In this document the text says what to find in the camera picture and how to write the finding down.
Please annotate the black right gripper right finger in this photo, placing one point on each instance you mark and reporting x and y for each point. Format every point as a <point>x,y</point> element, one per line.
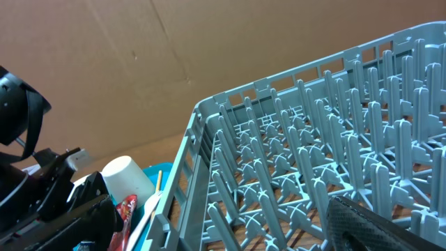
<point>353,227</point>

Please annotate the white plastic fork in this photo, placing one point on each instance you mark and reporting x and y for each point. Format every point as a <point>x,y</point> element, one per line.
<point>149,207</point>

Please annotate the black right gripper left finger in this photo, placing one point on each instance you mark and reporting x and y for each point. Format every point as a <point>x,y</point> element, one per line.
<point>95,221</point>

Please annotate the grey dishwasher rack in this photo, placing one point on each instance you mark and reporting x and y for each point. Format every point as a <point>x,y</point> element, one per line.
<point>260,162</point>

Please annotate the wooden chopstick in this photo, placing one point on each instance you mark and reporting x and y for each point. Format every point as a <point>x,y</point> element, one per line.
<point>158,193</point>

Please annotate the white upside-down cup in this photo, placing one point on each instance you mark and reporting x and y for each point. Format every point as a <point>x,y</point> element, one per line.
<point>123,177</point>

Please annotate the teal plastic tray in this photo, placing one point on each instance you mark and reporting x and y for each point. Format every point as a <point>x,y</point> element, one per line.
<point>151,172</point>

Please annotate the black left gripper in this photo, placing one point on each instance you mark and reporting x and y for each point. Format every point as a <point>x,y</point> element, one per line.
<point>46,194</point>

